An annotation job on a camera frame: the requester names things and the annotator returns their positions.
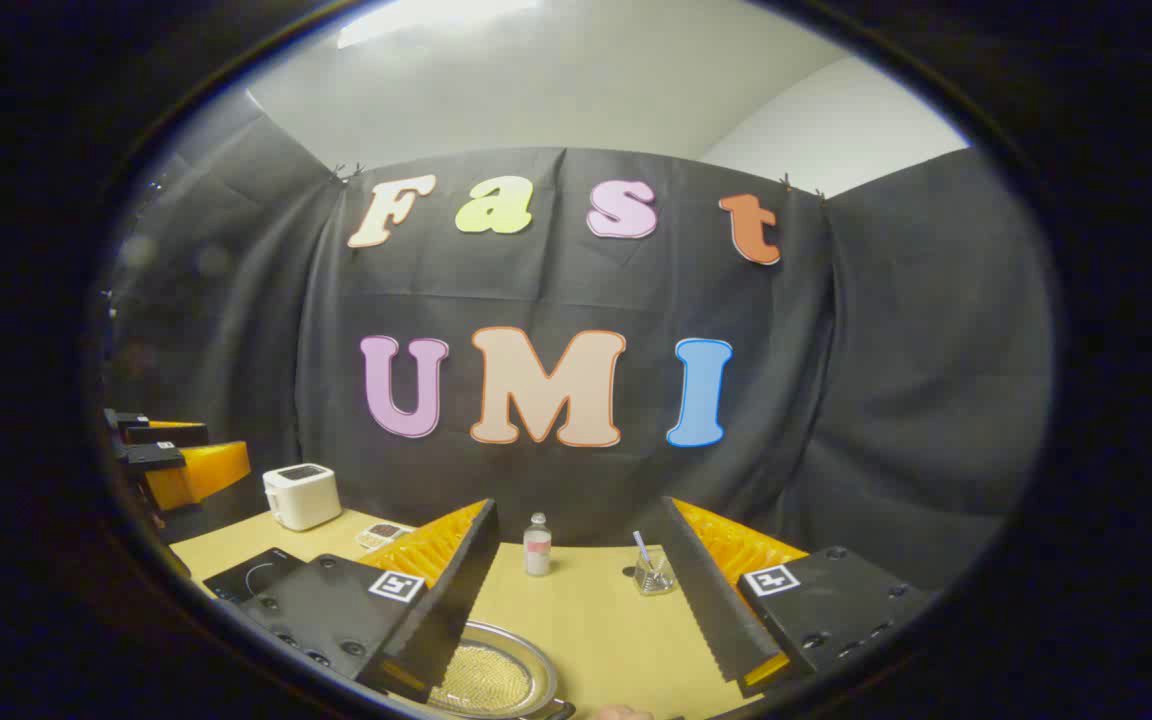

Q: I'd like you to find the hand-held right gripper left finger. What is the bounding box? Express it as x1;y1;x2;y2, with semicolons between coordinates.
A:
236;498;500;701

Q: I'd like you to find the pile of yellow soybeans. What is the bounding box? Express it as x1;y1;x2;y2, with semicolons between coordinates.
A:
434;643;535;713

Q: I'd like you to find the white toaster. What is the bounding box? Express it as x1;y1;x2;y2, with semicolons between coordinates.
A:
262;463;343;532

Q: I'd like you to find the black induction cooktop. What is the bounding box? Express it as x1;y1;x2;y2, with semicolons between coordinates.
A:
202;547;307;604

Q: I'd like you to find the black backdrop cloth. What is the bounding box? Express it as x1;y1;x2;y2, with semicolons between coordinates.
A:
101;90;1055;591

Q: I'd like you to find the steel pot with black handle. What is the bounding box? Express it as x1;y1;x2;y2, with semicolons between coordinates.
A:
426;620;577;720

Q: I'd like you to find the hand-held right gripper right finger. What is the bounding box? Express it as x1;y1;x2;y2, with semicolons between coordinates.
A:
658;497;937;698

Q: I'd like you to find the small clear bottle pink label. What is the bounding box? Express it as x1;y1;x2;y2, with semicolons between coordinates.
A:
523;512;553;578

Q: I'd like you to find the white divided dish of beans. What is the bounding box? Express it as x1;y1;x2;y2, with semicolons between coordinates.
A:
356;521;415;552

